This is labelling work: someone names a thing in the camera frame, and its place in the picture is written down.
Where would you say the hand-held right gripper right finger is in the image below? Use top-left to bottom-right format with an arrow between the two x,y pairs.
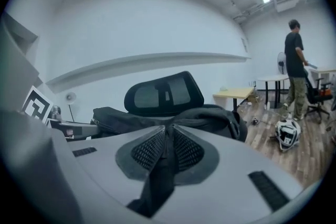
170,123 -> 220,187

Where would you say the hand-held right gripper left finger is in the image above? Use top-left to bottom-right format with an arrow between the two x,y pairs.
114,124 -> 167,182

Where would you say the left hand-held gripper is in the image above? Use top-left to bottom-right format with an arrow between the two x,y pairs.
0,15 -> 99,140

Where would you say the black swivel office chair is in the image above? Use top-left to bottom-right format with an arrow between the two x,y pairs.
303,76 -> 334,124

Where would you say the grey floor lamp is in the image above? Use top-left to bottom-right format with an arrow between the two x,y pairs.
65,91 -> 77,123

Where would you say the light wooden table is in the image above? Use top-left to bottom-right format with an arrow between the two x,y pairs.
212,87 -> 256,113

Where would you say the white and black helmet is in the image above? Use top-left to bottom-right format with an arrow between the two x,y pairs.
274,118 -> 302,153

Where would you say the round white table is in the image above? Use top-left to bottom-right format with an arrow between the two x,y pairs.
257,74 -> 290,110

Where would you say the black standing fan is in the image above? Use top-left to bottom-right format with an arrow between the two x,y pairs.
276,51 -> 288,80

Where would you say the white desk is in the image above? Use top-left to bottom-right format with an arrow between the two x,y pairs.
309,67 -> 336,82

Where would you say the white ceiling air conditioner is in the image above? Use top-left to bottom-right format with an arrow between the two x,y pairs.
274,0 -> 308,13

